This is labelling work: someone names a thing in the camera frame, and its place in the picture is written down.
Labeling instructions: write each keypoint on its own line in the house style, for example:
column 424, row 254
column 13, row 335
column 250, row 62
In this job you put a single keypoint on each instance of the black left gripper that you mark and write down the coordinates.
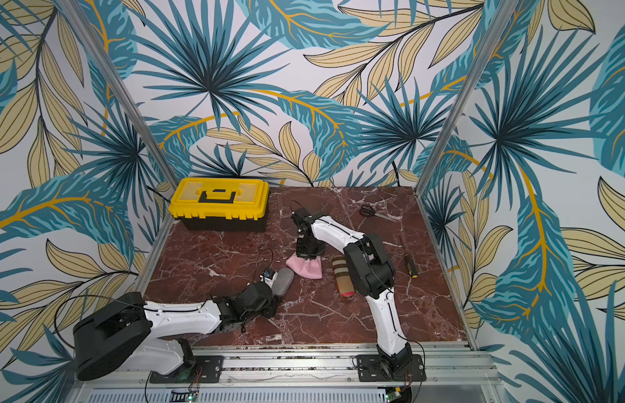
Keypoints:
column 272, row 308

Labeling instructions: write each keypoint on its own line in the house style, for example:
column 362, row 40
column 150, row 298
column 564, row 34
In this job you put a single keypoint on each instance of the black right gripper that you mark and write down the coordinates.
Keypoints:
column 310, row 245

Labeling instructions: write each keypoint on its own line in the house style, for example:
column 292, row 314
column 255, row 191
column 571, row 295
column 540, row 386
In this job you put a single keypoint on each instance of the pink microfibre cloth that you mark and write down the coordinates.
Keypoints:
column 308, row 269

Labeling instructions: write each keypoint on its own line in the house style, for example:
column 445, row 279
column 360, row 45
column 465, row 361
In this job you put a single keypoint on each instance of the grey fabric eyeglass case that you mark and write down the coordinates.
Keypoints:
column 282, row 282

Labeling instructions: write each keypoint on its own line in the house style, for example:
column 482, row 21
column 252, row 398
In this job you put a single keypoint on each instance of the tan round object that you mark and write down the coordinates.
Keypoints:
column 341, row 272

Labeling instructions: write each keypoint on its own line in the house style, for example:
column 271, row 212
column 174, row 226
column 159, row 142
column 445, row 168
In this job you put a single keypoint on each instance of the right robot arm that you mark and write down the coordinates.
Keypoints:
column 369, row 269

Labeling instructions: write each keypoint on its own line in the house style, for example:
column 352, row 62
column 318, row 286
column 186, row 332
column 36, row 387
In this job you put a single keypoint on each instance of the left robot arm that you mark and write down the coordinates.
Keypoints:
column 131, row 333

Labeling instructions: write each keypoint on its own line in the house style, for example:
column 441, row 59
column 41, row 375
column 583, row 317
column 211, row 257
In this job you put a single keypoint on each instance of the black yellow screwdriver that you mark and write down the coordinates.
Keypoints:
column 411, row 266

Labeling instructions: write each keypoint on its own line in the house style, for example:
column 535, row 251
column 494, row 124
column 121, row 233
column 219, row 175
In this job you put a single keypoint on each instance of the yellow black toolbox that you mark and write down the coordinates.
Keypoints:
column 223, row 205

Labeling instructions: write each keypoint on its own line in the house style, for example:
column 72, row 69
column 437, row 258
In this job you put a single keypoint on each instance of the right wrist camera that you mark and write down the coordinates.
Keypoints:
column 303, row 219

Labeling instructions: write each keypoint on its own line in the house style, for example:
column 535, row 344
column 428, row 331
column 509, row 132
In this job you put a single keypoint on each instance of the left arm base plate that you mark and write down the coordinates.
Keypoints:
column 191, row 369

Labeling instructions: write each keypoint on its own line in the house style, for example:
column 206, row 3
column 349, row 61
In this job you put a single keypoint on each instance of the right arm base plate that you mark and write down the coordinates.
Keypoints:
column 375, row 369

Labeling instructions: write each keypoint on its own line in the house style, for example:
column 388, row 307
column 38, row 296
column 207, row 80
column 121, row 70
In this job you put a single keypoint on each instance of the aluminium front rail frame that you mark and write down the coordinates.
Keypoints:
column 445, row 372

